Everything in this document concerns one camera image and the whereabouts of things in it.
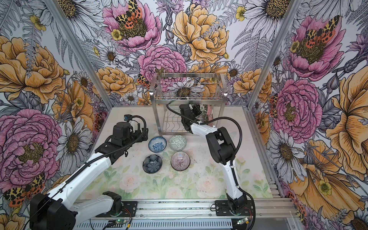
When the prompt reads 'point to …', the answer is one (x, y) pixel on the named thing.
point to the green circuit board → (120, 221)
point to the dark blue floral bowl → (152, 164)
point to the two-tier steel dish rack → (171, 90)
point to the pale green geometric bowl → (178, 143)
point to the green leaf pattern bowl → (204, 116)
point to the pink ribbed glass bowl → (180, 161)
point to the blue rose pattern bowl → (157, 144)
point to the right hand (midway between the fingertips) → (200, 107)
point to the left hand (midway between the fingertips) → (139, 134)
